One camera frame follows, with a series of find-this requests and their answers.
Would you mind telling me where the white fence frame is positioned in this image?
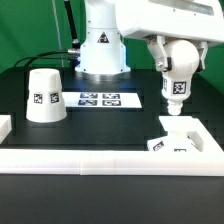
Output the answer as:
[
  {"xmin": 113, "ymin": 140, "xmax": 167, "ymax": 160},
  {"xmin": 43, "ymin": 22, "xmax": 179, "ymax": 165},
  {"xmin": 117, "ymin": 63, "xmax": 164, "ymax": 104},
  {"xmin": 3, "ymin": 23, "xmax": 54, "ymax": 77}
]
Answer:
[{"xmin": 0, "ymin": 117, "xmax": 224, "ymax": 176}]

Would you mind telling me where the white lamp shade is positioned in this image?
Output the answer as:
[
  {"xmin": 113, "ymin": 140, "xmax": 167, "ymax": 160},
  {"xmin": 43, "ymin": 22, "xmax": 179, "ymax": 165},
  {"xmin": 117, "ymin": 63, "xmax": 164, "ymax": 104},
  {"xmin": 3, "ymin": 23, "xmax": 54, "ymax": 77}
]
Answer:
[{"xmin": 26, "ymin": 68, "xmax": 67, "ymax": 123}]

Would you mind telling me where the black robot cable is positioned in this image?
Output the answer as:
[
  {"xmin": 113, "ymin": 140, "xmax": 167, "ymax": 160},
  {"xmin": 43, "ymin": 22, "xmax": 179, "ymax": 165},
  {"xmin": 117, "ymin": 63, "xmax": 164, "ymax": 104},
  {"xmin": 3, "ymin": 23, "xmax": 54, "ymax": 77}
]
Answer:
[{"xmin": 13, "ymin": 49, "xmax": 82, "ymax": 69}]

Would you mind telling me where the white marker sheet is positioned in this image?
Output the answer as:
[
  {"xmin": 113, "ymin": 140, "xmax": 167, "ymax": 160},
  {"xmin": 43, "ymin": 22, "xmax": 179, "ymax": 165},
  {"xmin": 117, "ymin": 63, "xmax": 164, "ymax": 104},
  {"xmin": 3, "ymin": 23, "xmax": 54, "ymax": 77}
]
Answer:
[{"xmin": 62, "ymin": 92, "xmax": 141, "ymax": 109}]

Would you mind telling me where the black cable conduit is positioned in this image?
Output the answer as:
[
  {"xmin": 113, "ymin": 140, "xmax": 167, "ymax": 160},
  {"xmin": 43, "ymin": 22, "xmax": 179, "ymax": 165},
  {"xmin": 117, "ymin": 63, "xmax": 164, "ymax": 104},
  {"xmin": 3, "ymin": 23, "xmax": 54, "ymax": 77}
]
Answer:
[{"xmin": 63, "ymin": 0, "xmax": 81, "ymax": 48}]

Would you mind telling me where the white lamp bulb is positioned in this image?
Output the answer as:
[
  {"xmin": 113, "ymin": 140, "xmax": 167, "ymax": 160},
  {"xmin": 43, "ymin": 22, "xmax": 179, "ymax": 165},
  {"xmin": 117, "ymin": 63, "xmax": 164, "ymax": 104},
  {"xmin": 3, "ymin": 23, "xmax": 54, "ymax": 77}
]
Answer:
[{"xmin": 162, "ymin": 40, "xmax": 199, "ymax": 116}]

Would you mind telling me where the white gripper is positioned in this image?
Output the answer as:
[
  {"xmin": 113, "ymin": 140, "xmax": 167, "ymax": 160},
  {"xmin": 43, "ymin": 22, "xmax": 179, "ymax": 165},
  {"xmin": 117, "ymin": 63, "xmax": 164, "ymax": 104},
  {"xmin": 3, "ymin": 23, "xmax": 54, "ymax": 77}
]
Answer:
[{"xmin": 115, "ymin": 0, "xmax": 224, "ymax": 72}]

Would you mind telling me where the white lamp base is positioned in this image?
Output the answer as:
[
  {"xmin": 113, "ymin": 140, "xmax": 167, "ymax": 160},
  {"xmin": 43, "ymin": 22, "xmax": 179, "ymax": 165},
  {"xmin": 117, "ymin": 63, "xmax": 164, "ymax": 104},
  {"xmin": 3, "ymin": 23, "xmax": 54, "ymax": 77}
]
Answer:
[{"xmin": 147, "ymin": 116, "xmax": 198, "ymax": 152}]

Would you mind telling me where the thin grey cable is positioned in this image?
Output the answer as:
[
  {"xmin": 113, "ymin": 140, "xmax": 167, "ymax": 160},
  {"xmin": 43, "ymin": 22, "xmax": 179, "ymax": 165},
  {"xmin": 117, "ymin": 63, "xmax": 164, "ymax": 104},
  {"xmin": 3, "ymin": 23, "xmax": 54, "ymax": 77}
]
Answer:
[{"xmin": 51, "ymin": 0, "xmax": 64, "ymax": 69}]

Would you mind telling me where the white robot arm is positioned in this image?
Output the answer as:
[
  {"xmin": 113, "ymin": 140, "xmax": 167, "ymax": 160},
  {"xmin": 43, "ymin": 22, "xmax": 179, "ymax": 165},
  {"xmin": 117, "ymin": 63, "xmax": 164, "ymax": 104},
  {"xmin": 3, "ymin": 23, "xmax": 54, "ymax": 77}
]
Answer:
[{"xmin": 76, "ymin": 0, "xmax": 224, "ymax": 78}]

